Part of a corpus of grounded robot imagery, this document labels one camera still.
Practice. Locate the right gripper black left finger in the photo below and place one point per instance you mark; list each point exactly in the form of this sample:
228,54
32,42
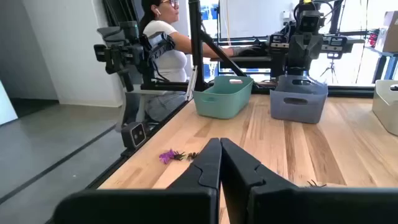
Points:
186,205

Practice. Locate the white board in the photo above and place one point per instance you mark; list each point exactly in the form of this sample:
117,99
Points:
7,105

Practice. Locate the black aluminium table frame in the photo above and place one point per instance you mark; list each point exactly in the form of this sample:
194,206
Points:
196,46

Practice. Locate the brown cardboard box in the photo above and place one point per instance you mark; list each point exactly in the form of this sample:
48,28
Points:
391,34

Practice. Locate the blue framed shelf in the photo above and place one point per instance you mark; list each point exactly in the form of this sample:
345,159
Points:
392,68

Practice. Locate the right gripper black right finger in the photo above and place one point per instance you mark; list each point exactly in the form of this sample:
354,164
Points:
280,205

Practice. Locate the purple translucent witch hat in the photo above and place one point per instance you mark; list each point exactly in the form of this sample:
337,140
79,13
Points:
166,157

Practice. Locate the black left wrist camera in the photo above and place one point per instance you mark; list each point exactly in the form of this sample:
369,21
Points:
309,22

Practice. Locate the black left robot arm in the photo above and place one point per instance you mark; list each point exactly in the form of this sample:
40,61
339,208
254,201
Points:
277,70

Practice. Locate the person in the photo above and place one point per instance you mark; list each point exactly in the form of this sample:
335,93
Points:
174,67

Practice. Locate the black tripod stand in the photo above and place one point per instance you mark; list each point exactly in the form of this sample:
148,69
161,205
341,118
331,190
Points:
332,65

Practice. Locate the teal plastic bin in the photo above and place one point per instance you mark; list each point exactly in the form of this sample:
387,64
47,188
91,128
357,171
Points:
217,105

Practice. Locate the dark desk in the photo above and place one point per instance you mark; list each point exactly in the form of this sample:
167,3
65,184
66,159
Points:
242,62

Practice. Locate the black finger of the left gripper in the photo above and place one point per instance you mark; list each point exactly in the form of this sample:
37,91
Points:
314,46
298,46

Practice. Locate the white plastic bin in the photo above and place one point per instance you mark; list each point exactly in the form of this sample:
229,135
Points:
387,109

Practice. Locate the black table-level camera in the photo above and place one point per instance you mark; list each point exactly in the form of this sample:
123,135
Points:
133,135

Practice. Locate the grey-blue plastic bin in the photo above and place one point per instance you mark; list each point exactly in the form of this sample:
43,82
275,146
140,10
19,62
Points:
298,112

